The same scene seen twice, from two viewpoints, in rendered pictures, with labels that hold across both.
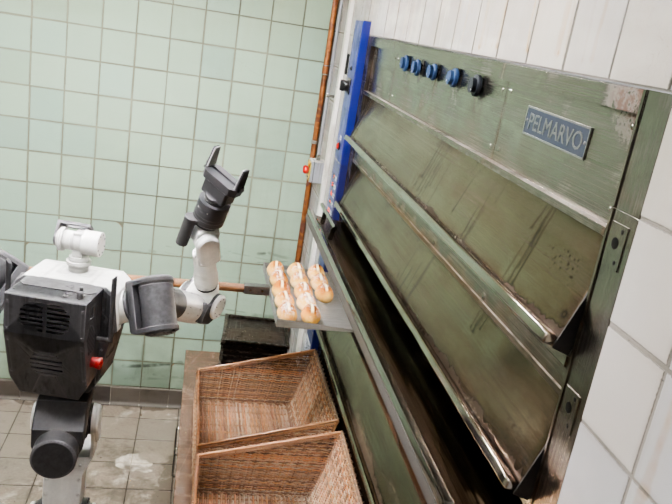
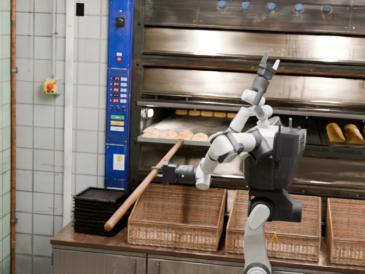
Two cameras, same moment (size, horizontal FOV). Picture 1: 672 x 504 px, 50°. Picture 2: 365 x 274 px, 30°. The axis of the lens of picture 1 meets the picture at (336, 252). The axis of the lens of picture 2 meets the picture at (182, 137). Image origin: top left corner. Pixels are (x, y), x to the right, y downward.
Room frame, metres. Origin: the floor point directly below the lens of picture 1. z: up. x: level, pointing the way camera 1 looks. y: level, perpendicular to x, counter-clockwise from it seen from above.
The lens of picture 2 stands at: (0.94, 4.07, 1.94)
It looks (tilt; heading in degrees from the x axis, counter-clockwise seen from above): 10 degrees down; 291
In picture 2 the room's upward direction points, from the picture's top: 3 degrees clockwise
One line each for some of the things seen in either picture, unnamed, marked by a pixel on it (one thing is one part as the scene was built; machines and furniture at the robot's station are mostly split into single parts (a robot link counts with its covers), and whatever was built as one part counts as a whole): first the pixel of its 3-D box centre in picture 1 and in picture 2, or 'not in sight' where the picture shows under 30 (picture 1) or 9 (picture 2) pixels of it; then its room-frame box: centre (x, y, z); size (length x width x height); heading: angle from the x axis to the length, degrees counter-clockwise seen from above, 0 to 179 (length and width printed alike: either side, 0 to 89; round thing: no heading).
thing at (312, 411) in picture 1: (260, 409); (178, 215); (2.41, 0.18, 0.72); 0.56 x 0.49 x 0.28; 13
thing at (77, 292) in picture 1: (67, 325); (272, 154); (1.73, 0.66, 1.27); 0.34 x 0.30 x 0.36; 91
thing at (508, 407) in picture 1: (407, 260); (280, 87); (1.90, -0.20, 1.54); 1.79 x 0.11 x 0.19; 12
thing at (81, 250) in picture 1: (81, 245); (264, 114); (1.79, 0.66, 1.47); 0.10 x 0.07 x 0.09; 91
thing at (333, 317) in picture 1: (318, 295); (185, 137); (2.45, 0.04, 1.19); 0.55 x 0.36 x 0.03; 13
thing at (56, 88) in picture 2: (315, 170); (52, 86); (3.36, 0.15, 1.46); 0.10 x 0.07 x 0.10; 12
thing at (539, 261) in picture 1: (425, 168); (283, 45); (1.90, -0.20, 1.80); 1.79 x 0.11 x 0.19; 12
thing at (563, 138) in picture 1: (449, 94); (285, 14); (1.91, -0.22, 1.99); 1.80 x 0.08 x 0.21; 12
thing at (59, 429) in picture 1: (63, 420); (275, 204); (1.70, 0.65, 1.00); 0.28 x 0.13 x 0.18; 12
